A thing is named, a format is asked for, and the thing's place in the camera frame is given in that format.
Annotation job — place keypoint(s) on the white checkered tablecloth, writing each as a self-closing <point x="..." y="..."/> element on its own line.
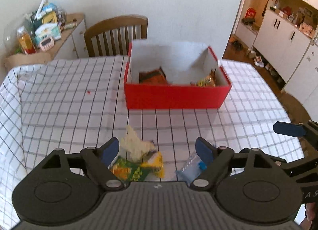
<point x="45" y="107"/>

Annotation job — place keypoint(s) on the yellow green container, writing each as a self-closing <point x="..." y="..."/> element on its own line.
<point x="50" y="18"/>

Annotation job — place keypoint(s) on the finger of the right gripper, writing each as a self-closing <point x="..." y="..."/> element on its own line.
<point x="292" y="130"/>

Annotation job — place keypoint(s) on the white wall cabinet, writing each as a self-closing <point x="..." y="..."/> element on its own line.
<point x="284" y="33"/>

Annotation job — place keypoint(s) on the brown wooden chair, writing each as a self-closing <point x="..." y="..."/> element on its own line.
<point x="113" y="36"/>

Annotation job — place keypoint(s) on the light blue snack packet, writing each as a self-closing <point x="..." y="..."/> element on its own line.
<point x="191" y="169"/>

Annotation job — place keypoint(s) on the green yellow snack packet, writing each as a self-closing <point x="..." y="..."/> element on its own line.
<point x="127" y="171"/>

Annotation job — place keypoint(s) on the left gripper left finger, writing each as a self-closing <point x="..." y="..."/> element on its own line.
<point x="97" y="162"/>

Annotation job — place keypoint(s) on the wooden side cabinet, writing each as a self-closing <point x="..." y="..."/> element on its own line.
<point x="71" y="46"/>

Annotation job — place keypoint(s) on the orange juice bottle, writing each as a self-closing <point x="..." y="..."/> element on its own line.
<point x="25" y="41"/>

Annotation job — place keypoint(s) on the white tissue pack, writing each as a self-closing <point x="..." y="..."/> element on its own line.
<point x="47" y="30"/>

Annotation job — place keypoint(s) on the red cardboard box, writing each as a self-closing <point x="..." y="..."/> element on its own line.
<point x="182" y="63"/>

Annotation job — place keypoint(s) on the brown gold snack packet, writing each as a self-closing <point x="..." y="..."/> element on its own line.
<point x="208" y="81"/>

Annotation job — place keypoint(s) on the person's right hand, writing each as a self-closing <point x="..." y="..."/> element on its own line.
<point x="311" y="215"/>

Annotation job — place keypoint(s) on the pink digital timer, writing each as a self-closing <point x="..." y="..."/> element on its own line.
<point x="47" y="44"/>

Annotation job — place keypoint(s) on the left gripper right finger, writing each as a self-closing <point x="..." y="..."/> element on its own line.
<point x="217" y="161"/>

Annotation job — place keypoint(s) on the orange brown snack bag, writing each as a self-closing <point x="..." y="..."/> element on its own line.
<point x="154" y="77"/>

